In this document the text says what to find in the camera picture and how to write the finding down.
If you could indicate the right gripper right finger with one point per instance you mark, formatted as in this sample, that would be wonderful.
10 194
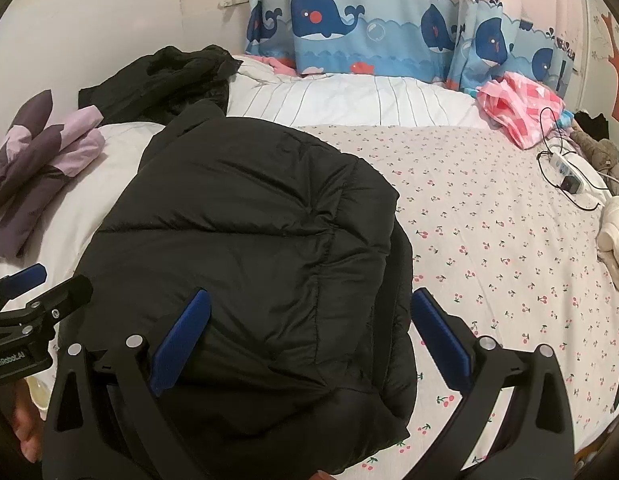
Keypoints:
535 440

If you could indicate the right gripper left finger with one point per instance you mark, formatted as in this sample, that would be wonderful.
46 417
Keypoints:
104 420

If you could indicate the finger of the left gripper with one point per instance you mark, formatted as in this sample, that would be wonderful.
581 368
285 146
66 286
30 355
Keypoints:
61 301
25 280

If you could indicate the black puffer jacket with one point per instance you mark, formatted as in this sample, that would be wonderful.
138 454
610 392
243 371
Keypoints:
305 364

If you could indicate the person's left hand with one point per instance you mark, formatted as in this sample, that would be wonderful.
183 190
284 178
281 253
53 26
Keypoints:
27 423

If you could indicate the person's right hand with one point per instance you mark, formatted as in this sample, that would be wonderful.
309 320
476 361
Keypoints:
321 475

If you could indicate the cherry print bed sheet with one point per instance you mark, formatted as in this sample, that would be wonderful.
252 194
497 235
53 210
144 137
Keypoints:
498 246

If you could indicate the black garment pile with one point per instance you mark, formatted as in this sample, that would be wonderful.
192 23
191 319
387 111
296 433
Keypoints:
160 86

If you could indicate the black power adapter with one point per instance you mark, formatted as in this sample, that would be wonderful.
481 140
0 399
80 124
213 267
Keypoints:
571 184

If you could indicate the white power strip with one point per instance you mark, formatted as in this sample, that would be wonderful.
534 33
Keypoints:
563 166

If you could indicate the white striped quilt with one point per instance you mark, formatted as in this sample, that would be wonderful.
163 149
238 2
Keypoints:
260 91

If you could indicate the brown plush garment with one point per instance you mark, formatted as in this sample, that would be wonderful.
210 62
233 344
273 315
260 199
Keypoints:
603 155

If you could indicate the pink checkered plastic bag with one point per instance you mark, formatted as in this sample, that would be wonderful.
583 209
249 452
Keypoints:
525 109

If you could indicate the whale print curtain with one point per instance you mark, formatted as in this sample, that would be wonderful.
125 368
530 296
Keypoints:
459 43

